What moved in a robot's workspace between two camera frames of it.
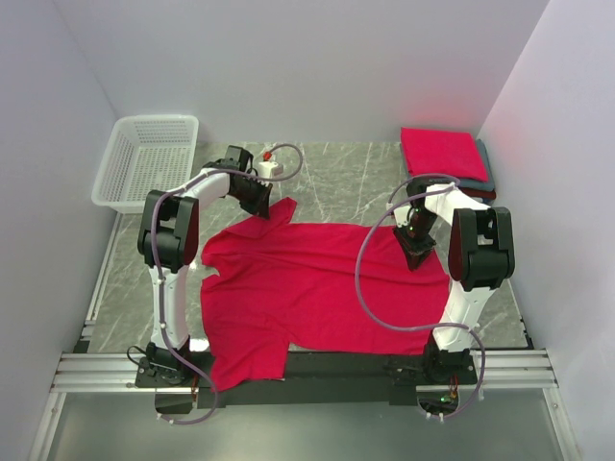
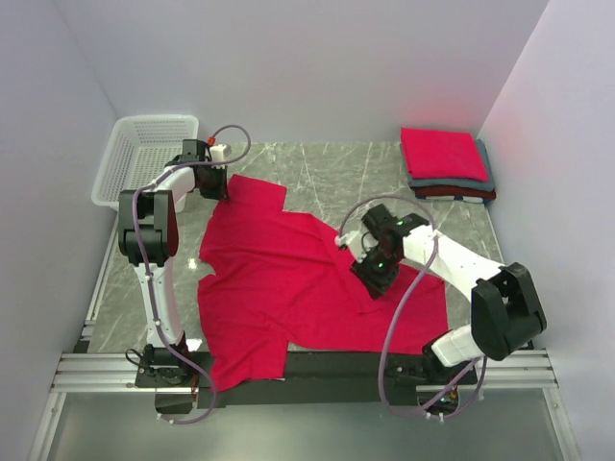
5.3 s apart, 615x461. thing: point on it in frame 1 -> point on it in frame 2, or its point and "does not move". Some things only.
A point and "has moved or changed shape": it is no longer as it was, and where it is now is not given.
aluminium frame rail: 115,373 does not move
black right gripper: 415,253 -> 376,283
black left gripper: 261,206 -> 221,191
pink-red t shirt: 334,287 has moved or changed shape
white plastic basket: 144,153 does not move
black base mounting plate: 327,378 does not move
